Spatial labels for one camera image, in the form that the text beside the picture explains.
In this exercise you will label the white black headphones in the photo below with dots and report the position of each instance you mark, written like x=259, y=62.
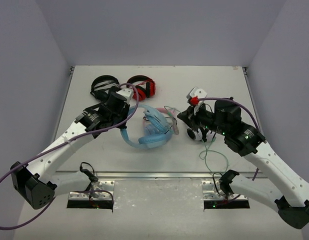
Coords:
x=202, y=134

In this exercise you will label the aluminium table edge rail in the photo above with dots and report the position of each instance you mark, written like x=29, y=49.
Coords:
x=144, y=174

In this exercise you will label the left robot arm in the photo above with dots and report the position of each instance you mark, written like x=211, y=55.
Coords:
x=37, y=181

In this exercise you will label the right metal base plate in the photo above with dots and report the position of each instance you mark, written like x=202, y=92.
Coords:
x=211, y=190

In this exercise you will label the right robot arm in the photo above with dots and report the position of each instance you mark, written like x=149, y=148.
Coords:
x=290, y=195

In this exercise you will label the pink blue cat-ear headphones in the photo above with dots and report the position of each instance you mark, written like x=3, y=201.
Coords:
x=159, y=121

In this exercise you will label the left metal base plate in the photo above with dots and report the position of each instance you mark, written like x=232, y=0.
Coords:
x=102, y=189

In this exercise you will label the light blue headphones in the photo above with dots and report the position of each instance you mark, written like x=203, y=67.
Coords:
x=147, y=141

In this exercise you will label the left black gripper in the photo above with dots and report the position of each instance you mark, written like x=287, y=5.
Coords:
x=104, y=95

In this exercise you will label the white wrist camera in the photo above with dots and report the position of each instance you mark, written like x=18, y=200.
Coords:
x=193, y=98
x=127, y=93

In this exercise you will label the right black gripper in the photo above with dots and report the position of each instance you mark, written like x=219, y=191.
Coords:
x=188, y=117

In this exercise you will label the metal base plate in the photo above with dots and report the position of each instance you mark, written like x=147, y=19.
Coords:
x=102, y=189
x=211, y=190

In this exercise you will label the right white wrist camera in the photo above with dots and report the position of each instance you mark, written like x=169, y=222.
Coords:
x=193, y=98

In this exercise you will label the red black headphones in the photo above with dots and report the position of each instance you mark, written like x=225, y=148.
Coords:
x=145, y=87

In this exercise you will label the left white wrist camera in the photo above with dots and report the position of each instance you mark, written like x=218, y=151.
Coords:
x=127, y=93

